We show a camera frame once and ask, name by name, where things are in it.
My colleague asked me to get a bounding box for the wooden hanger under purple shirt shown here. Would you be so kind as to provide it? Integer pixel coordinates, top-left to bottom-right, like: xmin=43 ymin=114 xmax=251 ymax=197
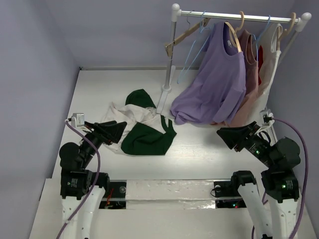
xmin=225 ymin=11 xmax=245 ymax=52

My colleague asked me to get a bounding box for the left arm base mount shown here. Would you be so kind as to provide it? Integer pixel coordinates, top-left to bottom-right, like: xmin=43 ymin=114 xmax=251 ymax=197
xmin=99 ymin=181 xmax=127 ymax=210

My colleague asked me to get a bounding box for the light blue wire hanger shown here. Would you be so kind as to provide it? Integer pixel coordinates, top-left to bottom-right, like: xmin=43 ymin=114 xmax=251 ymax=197
xmin=176 ymin=10 xmax=215 ymax=85

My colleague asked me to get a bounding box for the purple t shirt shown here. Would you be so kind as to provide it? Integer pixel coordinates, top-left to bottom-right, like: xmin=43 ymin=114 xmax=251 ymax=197
xmin=170 ymin=22 xmax=246 ymax=124

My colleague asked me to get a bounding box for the white metal clothes rack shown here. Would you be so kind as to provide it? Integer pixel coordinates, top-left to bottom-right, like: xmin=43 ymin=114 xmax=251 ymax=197
xmin=157 ymin=3 xmax=312 ymax=114

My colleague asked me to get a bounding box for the empty wooden clip hanger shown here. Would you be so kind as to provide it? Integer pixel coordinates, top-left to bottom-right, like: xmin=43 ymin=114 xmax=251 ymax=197
xmin=164 ymin=17 xmax=210 ymax=57

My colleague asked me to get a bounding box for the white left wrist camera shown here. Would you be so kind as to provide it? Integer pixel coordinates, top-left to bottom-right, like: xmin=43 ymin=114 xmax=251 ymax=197
xmin=68 ymin=113 xmax=85 ymax=128

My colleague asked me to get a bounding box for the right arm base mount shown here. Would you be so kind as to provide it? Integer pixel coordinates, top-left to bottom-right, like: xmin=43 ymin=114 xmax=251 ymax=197
xmin=210 ymin=180 xmax=246 ymax=209

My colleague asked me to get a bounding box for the white tank top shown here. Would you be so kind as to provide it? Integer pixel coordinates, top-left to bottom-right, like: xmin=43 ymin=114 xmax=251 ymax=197
xmin=254 ymin=23 xmax=283 ymax=113

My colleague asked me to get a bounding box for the wooden hanger under white top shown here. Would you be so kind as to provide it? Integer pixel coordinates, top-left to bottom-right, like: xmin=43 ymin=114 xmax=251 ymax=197
xmin=275 ymin=12 xmax=297 ymax=52

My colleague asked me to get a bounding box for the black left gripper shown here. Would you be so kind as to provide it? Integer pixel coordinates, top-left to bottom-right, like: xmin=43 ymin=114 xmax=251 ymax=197
xmin=80 ymin=119 xmax=127 ymax=166

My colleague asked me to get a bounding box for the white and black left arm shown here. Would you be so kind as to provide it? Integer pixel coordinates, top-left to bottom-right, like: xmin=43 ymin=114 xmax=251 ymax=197
xmin=57 ymin=119 xmax=127 ymax=239

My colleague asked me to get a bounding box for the red garment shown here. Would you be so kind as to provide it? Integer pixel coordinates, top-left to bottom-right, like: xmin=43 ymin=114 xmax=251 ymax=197
xmin=258 ymin=46 xmax=264 ymax=85

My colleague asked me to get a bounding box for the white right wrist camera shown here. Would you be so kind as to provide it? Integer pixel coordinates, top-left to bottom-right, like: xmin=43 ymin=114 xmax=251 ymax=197
xmin=260 ymin=109 xmax=275 ymax=129

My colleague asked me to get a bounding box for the blue hanger under pink shirt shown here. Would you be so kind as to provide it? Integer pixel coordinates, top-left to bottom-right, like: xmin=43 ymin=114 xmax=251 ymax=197
xmin=252 ymin=15 xmax=271 ymax=62

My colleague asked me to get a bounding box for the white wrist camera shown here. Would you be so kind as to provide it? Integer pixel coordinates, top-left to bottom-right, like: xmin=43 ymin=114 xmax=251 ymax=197
xmin=260 ymin=109 xmax=275 ymax=129
xmin=68 ymin=113 xmax=85 ymax=128

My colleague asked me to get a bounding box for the pink t shirt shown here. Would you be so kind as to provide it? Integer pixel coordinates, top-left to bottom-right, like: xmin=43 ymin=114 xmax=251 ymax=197
xmin=211 ymin=30 xmax=258 ymax=127

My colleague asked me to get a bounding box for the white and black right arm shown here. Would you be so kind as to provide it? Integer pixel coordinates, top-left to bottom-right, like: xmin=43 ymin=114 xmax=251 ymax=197
xmin=211 ymin=118 xmax=303 ymax=239

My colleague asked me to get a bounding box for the white and green t shirt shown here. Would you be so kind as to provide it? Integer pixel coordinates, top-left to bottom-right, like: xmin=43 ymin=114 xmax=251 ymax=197
xmin=102 ymin=89 xmax=176 ymax=156

